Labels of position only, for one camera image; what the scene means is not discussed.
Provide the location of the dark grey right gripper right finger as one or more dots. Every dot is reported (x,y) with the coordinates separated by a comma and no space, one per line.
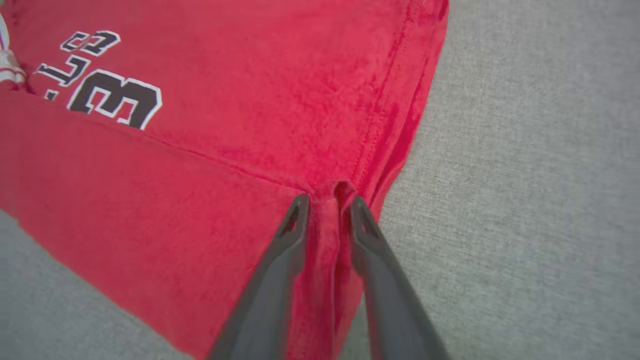
(390,295)

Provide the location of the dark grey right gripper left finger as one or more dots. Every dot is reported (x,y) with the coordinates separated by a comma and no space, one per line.
(265,295)

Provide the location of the red basketball jersey with print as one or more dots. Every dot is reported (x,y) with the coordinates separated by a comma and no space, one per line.
(225,150)

